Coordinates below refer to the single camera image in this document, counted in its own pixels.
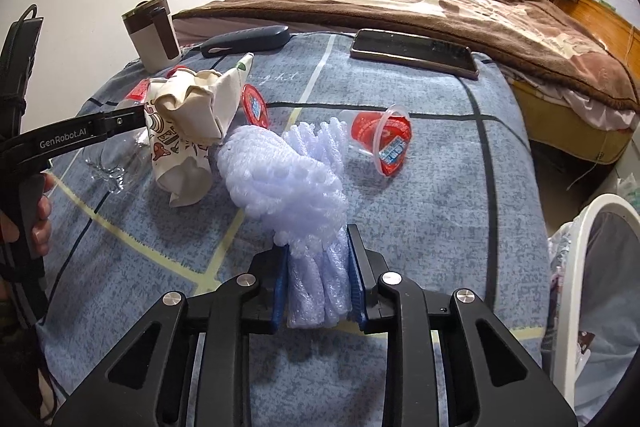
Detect white foam fruit net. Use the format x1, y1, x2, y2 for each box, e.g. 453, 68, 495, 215
217, 117, 352, 329

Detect pink small carton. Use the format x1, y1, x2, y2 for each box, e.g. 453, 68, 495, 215
124, 78, 150, 104

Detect canvas tote bag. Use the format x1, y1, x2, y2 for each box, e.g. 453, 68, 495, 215
144, 53, 254, 208

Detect clear plastic bottle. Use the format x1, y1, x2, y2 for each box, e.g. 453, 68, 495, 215
82, 129, 151, 194

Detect white round trash bin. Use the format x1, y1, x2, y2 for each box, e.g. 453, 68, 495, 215
541, 194, 639, 426

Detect person left hand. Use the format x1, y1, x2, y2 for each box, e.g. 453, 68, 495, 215
1, 172, 55, 257

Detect blue checked table cloth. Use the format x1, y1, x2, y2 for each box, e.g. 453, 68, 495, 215
38, 32, 549, 399

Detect brown white thermos mug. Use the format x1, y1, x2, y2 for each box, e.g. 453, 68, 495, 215
122, 0, 181, 74

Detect black smartphone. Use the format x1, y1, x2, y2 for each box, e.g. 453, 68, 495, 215
350, 28, 480, 80

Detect dark glasses case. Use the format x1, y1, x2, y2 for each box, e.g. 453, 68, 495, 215
200, 25, 292, 58

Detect bed with brown blanket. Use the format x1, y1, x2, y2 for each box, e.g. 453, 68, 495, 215
174, 0, 639, 165

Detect wooden headboard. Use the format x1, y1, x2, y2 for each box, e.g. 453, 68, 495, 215
551, 0, 640, 77

